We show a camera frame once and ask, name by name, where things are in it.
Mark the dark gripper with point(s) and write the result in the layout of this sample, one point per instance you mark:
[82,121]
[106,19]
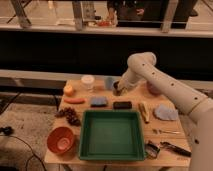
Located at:
[117,91]

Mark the blue cup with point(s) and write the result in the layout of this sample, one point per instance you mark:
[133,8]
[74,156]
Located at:
[109,83]

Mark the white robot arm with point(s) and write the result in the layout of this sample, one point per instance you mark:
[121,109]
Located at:
[195,104]

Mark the green plastic tray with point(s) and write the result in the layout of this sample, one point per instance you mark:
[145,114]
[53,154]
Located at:
[111,135]

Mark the black rectangular block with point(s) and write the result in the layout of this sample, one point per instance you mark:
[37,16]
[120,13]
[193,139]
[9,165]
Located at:
[122,105]

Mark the blue sponge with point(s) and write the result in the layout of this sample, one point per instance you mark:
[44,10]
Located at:
[98,102]

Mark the white cup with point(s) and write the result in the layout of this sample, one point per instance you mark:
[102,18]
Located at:
[88,81]

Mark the yellow banana toy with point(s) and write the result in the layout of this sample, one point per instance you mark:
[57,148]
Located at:
[144,111]

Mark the maroon cup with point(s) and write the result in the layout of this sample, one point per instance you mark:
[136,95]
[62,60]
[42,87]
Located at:
[153,90]

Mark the orange sausage toy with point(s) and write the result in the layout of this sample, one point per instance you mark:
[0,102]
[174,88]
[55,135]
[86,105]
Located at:
[74,100]

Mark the purple grape bunch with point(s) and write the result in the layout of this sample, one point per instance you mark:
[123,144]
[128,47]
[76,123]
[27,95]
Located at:
[70,115]

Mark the blue crumpled cloth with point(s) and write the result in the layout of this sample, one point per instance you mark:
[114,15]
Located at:
[165,113]

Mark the metal fork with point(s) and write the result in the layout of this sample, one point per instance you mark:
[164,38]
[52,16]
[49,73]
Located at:
[162,131]

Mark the black metal clip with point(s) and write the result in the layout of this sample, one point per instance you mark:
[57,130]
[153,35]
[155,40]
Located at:
[152,150]

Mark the orange bowl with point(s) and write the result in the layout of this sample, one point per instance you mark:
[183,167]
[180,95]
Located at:
[60,140]

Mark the person in background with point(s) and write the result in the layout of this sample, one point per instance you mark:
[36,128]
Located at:
[127,10]

